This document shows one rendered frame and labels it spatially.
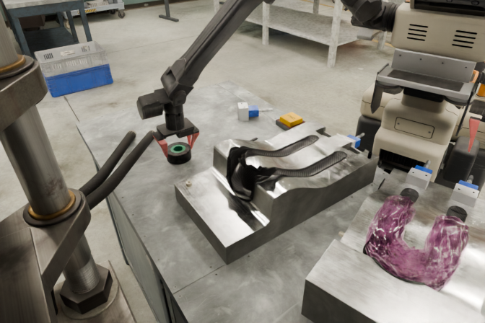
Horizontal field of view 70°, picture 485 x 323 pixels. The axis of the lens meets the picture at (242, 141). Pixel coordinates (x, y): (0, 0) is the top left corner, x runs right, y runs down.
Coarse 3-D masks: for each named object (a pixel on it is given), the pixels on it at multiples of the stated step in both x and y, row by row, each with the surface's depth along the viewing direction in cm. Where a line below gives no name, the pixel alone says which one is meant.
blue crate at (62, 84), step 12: (72, 72) 338; (84, 72) 345; (96, 72) 352; (108, 72) 359; (48, 84) 331; (60, 84) 337; (72, 84) 344; (84, 84) 350; (96, 84) 357; (60, 96) 342
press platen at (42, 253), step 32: (0, 224) 57; (32, 224) 56; (64, 224) 57; (0, 256) 51; (32, 256) 51; (64, 256) 55; (0, 288) 47; (32, 288) 46; (0, 320) 43; (32, 320) 43
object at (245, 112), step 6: (240, 102) 133; (246, 102) 133; (240, 108) 129; (246, 108) 130; (252, 108) 132; (270, 108) 134; (240, 114) 131; (246, 114) 131; (252, 114) 132; (258, 114) 132; (240, 120) 132
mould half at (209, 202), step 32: (224, 160) 91; (256, 160) 88; (288, 160) 96; (352, 160) 95; (192, 192) 90; (224, 192) 89; (256, 192) 82; (288, 192) 78; (320, 192) 87; (352, 192) 96; (224, 224) 80; (256, 224) 80; (288, 224) 85; (224, 256) 77
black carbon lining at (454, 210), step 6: (402, 192) 89; (408, 192) 89; (414, 192) 89; (414, 198) 87; (450, 210) 84; (456, 210) 84; (462, 210) 84; (456, 216) 82; (462, 216) 82; (366, 252) 72; (372, 258) 65; (378, 264) 64; (396, 276) 62; (408, 282) 61; (414, 282) 60; (420, 282) 60
